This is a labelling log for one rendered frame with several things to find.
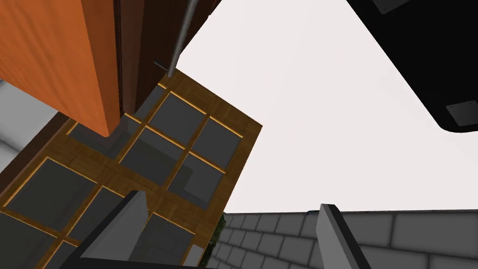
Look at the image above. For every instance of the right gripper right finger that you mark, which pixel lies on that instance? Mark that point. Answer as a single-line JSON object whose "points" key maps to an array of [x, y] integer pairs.
{"points": [[332, 243]]}

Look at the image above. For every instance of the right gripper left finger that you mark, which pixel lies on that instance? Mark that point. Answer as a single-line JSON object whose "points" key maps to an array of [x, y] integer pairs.
{"points": [[123, 231]]}

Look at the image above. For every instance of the wooden framed window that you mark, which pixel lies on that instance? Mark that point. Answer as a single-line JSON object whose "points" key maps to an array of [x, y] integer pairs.
{"points": [[112, 173]]}

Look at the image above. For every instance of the dark brown cabinet door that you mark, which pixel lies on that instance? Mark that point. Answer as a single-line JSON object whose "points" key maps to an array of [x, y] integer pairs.
{"points": [[149, 41]]}

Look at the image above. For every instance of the orange wooden cabinet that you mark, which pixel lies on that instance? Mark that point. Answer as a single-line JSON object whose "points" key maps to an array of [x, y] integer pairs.
{"points": [[56, 48]]}

